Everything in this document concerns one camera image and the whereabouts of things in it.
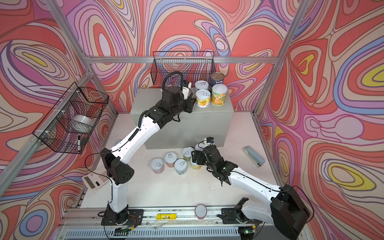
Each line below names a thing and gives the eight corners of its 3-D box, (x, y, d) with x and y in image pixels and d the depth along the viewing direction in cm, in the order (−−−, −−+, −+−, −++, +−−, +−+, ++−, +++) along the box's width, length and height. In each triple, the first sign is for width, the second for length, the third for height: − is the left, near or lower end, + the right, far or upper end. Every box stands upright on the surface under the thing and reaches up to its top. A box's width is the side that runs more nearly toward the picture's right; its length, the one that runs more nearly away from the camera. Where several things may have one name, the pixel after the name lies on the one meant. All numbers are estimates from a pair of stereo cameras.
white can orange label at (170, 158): (165, 167, 91) (163, 163, 87) (166, 156, 96) (165, 152, 92) (176, 167, 91) (175, 163, 87) (176, 156, 96) (176, 152, 92)
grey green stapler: (259, 168, 92) (262, 164, 88) (242, 151, 99) (244, 147, 96) (263, 165, 93) (266, 161, 89) (246, 148, 101) (248, 144, 97)
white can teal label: (175, 174, 89) (174, 170, 85) (176, 163, 94) (175, 158, 89) (186, 174, 89) (186, 170, 84) (186, 163, 94) (186, 158, 89)
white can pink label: (151, 174, 89) (149, 170, 85) (153, 162, 94) (151, 158, 90) (164, 174, 89) (162, 170, 85) (165, 162, 94) (164, 158, 90)
